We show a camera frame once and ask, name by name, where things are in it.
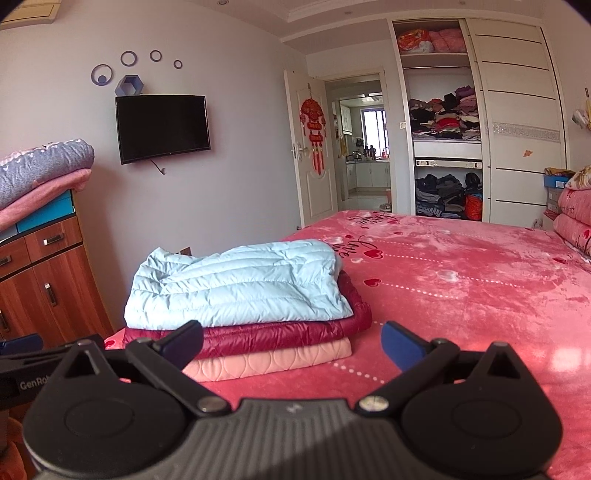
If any pink quilted garment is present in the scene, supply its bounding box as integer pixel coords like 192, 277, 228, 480
182, 337, 352, 383

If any black wall television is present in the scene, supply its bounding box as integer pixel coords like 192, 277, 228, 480
115, 95, 212, 165

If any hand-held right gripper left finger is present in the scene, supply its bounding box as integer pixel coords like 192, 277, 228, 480
51, 320, 232, 418

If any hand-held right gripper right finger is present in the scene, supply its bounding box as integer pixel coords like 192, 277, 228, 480
355, 320, 546, 418

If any pink heart print bed blanket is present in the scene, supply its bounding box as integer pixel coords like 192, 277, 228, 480
104, 210, 591, 480

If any folded grey-blue blanket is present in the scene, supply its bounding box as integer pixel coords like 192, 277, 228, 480
0, 137, 95, 210

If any red knot door ornament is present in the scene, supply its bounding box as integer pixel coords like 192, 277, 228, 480
300, 84, 327, 175

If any white door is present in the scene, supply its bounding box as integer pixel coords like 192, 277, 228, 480
284, 69, 340, 227

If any dark red down jacket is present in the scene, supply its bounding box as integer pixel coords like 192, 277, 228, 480
122, 270, 372, 360

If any pile of colourful folded clothes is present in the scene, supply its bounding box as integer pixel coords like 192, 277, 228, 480
409, 85, 481, 140

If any wooden cabinet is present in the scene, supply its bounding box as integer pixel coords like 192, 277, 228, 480
0, 215, 114, 352

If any pile of dark clothes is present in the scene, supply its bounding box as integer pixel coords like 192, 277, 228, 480
416, 173, 485, 221

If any orange bedding bag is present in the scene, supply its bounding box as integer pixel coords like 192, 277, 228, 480
397, 30, 435, 52

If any blue storage box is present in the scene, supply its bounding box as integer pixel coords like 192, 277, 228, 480
0, 189, 77, 241

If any white kitchen cabinet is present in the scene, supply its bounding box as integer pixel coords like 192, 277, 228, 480
345, 159, 392, 190

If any light blue down jacket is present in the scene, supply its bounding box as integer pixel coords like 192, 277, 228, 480
124, 240, 355, 329

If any floral pillow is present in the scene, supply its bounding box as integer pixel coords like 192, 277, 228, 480
566, 165, 591, 190

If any purple hexagon wall shelf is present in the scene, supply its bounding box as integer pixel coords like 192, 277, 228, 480
115, 75, 145, 97

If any folded pink bedding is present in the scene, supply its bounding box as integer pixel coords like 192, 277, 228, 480
429, 28, 464, 54

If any folded pink fleece blanket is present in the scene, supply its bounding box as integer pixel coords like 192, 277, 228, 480
553, 187, 591, 260

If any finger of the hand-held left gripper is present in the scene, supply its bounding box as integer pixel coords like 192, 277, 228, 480
0, 335, 45, 356

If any white wardrobe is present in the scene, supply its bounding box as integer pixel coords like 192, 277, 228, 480
388, 17, 570, 227

